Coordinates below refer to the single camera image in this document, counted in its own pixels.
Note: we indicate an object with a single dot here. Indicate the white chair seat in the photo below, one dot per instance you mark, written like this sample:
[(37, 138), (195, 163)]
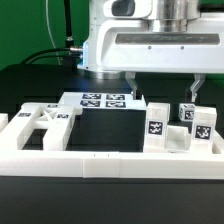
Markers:
[(177, 139)]

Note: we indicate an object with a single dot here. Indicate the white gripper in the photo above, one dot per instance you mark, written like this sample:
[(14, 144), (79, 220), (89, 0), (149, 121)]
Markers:
[(180, 36)]

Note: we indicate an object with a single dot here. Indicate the white block at left edge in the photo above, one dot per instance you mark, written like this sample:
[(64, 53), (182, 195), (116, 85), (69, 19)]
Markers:
[(3, 120)]

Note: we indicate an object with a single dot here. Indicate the white U-shaped obstacle fence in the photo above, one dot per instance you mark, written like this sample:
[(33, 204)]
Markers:
[(112, 165)]

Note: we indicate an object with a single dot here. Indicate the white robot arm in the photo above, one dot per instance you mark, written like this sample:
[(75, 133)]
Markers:
[(164, 36)]

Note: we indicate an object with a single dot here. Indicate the white sheet with tags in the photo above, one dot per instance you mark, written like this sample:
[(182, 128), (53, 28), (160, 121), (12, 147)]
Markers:
[(103, 101)]

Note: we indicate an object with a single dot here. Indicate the black cable thick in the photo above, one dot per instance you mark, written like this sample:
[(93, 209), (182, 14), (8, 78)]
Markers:
[(51, 53)]

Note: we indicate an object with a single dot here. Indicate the white chair back frame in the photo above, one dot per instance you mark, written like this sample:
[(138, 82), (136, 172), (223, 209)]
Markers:
[(56, 119)]

